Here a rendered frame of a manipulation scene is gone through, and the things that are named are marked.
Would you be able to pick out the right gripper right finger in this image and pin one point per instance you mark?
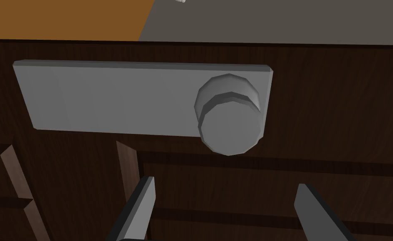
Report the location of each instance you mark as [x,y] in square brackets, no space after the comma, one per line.
[315,217]

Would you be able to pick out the grey door knob with plate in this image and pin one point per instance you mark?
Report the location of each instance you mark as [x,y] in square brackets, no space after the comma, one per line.
[230,127]

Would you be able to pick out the dark brown wooden door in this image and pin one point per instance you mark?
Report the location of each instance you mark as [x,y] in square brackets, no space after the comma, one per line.
[333,117]

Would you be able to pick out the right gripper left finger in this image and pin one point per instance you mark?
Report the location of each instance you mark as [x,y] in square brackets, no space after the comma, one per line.
[139,214]

